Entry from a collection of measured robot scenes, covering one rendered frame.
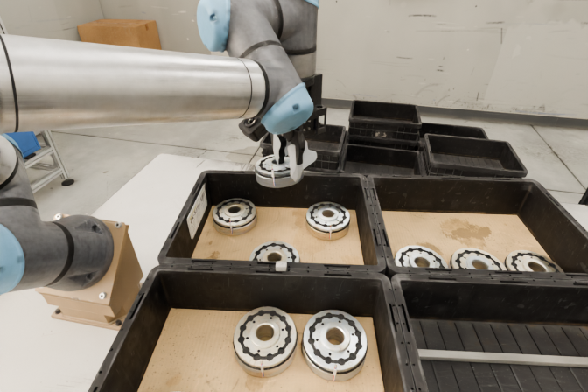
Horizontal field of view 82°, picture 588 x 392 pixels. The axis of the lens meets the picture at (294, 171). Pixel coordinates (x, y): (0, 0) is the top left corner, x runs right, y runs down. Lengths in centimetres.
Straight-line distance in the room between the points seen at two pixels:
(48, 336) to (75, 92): 69
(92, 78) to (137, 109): 5
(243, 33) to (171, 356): 51
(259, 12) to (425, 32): 299
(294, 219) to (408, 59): 283
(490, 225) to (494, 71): 282
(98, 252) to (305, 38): 55
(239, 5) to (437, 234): 64
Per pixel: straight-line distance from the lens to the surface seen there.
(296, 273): 58
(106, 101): 33
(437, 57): 353
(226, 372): 62
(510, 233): 94
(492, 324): 74
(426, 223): 88
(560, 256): 90
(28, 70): 32
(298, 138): 62
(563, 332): 79
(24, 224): 69
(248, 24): 50
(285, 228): 81
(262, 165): 72
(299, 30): 57
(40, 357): 92
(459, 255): 78
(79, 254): 75
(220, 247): 78
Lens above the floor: 138
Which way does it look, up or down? 33 degrees down
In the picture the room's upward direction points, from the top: straight up
